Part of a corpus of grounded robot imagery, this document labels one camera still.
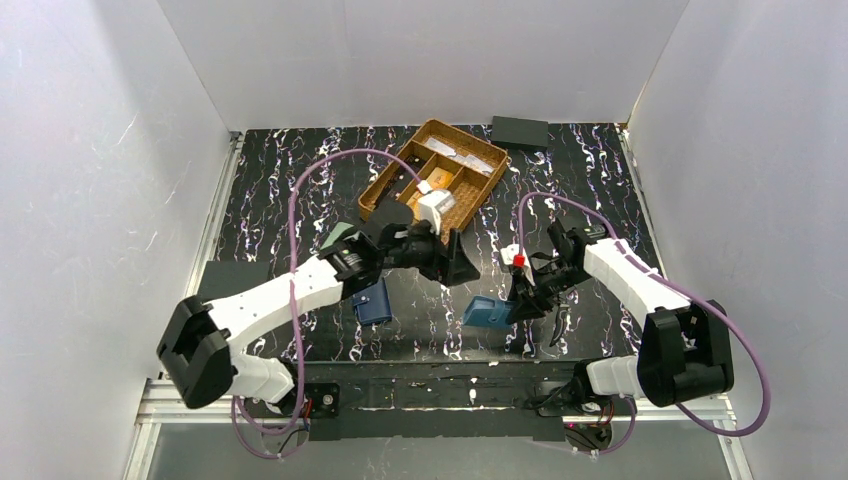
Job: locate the black cards in tray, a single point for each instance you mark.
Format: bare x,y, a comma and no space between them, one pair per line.
398,180

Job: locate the green card holder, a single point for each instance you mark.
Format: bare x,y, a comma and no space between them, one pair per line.
335,234

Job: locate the aluminium base frame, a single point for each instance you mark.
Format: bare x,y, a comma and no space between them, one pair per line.
429,421

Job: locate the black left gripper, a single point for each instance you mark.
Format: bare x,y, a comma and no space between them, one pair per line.
448,255

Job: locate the black box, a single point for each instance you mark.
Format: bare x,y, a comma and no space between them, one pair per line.
518,133
221,279

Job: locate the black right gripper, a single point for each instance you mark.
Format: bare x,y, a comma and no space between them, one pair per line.
539,283

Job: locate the light blue card holder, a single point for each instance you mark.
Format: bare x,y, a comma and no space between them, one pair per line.
485,312

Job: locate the silver cards in tray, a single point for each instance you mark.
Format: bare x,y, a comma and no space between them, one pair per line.
467,160

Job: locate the dark blue card holder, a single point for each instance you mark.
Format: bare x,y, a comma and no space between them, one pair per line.
371,305

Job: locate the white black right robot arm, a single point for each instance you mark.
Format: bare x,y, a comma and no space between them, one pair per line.
685,351

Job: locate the woven brown divided tray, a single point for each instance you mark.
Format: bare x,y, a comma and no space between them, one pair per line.
447,158

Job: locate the black box at left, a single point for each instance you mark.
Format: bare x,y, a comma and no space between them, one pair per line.
221,279

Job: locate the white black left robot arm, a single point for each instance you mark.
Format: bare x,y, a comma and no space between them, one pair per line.
203,345

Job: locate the orange cards in tray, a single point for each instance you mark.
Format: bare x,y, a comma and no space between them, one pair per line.
439,178

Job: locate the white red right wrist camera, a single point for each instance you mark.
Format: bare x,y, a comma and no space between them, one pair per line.
512,256

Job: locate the black box at back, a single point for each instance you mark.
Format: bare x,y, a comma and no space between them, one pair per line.
518,133

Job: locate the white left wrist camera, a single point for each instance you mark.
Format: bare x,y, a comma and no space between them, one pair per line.
432,207

